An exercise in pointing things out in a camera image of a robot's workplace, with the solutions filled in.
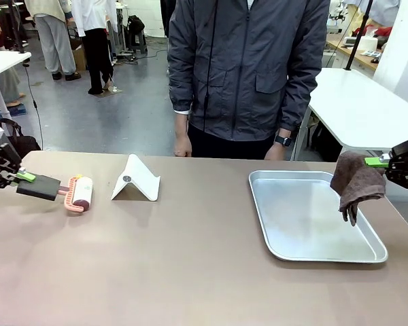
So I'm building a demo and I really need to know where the person's right forearm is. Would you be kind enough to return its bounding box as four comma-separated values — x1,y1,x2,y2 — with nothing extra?
173,111,192,138

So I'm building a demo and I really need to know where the wooden workbench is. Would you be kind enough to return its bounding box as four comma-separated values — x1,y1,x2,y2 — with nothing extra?
326,37,380,72

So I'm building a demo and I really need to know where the brown cloth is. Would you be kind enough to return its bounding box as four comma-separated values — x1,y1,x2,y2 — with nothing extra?
330,150,387,228

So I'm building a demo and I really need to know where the thin black camera pole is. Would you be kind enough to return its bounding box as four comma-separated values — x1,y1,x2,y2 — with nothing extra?
344,0,375,71

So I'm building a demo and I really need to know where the person's right hand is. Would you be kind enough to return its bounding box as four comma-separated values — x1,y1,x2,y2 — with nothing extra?
173,135,193,158

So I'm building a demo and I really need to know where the cardboard box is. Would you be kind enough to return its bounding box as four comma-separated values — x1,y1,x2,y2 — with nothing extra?
69,39,88,71

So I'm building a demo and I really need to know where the black shoulder bag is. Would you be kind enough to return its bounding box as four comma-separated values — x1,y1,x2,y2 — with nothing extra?
0,117,42,160

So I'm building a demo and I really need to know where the black tripod pole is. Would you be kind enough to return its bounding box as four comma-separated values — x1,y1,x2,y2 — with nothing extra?
7,0,27,55

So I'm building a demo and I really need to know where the silver metal tray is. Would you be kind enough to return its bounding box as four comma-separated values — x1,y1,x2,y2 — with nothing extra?
248,169,390,264

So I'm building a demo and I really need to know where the person in black trousers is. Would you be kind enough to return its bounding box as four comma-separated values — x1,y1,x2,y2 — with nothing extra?
70,0,119,96

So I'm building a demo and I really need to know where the white table with pole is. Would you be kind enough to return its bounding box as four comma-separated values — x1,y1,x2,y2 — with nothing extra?
0,50,33,83

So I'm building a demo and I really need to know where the pink lint roller black handle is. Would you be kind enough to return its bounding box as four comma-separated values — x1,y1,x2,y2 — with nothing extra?
16,173,94,217

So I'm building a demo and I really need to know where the person in beige trousers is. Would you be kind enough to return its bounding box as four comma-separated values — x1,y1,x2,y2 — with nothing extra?
24,0,82,82

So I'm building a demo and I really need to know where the thin black hanging cable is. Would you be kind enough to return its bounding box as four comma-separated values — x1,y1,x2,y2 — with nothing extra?
22,62,45,151

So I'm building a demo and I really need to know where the white rounded table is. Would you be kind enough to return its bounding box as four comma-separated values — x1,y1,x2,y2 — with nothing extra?
290,67,408,162

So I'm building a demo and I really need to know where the white folded stand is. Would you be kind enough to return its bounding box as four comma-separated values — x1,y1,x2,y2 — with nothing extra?
109,153,162,202

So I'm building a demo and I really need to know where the stool with black bag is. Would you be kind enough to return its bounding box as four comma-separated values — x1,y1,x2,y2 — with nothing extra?
126,15,148,55

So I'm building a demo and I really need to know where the person in grey jacket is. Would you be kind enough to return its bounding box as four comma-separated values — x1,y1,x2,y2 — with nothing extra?
167,0,331,160

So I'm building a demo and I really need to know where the person's left hand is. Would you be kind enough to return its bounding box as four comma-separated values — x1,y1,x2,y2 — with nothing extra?
264,143,287,161

